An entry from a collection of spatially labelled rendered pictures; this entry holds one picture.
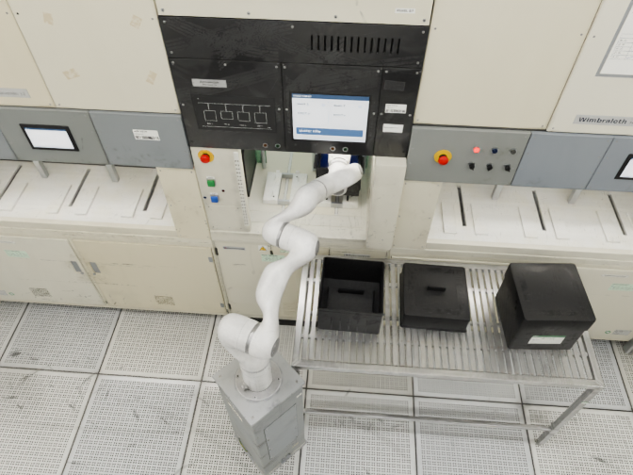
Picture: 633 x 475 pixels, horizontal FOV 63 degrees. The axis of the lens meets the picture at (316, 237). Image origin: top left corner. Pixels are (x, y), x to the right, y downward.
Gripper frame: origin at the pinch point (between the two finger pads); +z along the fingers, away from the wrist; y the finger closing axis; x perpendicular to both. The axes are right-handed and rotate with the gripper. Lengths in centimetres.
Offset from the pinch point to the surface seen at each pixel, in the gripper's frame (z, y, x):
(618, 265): -29, 137, -42
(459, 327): -70, 57, -42
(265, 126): -30, -29, 31
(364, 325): -74, 15, -39
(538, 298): -67, 85, -20
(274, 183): 2.0, -33.0, -31.5
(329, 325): -74, 0, -42
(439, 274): -47, 49, -35
